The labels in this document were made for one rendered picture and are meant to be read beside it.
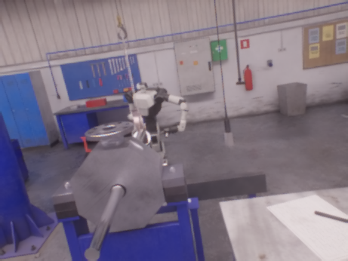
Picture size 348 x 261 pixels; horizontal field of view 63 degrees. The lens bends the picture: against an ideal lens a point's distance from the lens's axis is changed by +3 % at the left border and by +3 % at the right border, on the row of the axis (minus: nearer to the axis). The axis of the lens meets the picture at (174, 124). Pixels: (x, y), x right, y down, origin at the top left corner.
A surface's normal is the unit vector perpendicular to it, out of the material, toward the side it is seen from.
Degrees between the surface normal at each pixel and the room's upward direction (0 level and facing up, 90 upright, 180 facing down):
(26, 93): 90
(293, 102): 93
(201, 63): 90
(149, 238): 90
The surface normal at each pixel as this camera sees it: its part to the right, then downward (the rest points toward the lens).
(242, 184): 0.00, 0.25
